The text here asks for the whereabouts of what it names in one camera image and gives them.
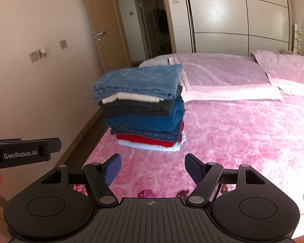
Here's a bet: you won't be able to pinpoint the metal door handle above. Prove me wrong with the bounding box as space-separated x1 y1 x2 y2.
93 30 107 41

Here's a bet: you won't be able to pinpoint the pink floral blanket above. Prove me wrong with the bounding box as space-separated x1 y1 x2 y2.
73 94 304 238

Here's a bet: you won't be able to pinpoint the white tiered vanity shelf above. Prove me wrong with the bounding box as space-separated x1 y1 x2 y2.
293 23 304 55

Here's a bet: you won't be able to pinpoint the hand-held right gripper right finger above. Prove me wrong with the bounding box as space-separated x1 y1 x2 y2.
184 153 266 207

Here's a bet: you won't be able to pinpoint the pink pillow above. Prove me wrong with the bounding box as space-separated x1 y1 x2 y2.
168 53 285 103
251 49 304 99

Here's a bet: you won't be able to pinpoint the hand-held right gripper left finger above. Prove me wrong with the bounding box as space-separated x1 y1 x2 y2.
41 153 122 205

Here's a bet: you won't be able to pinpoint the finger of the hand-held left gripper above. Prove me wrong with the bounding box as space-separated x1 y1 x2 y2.
41 137 62 161

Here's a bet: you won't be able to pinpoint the blue jeans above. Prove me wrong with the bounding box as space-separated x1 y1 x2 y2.
92 64 183 101

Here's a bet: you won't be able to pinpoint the wooden door frame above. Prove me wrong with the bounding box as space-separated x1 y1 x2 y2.
109 0 178 67

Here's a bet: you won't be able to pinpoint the wooden door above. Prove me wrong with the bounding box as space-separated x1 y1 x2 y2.
81 0 131 67

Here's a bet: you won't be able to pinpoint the striped frilled pillow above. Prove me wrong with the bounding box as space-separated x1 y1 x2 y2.
138 54 175 68

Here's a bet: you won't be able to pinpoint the cream wardrobe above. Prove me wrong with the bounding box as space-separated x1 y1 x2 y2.
165 0 294 55

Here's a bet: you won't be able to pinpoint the stack of folded clothes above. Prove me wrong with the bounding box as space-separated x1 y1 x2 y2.
98 85 187 153

